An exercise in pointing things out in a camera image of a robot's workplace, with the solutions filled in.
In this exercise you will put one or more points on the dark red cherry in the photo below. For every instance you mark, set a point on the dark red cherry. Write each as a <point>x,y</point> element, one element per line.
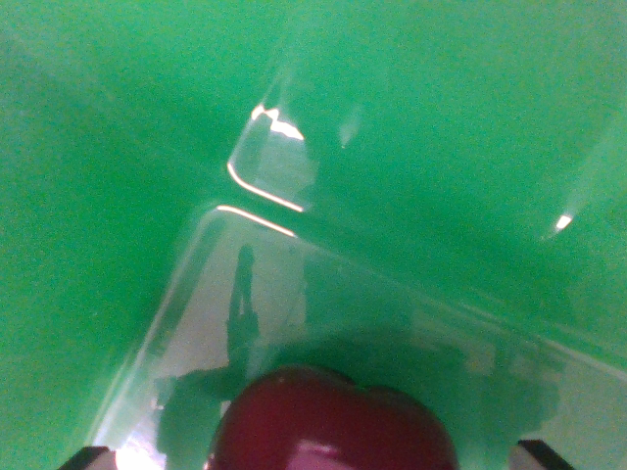
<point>333,421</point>

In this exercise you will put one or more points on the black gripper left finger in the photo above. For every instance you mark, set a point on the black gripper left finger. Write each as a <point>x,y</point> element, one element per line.
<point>90,460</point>

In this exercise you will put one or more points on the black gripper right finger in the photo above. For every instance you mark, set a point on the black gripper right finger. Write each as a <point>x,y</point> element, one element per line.
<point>534,457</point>

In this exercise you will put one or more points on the green plastic bin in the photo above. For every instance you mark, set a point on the green plastic bin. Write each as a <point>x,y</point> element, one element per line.
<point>441,147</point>

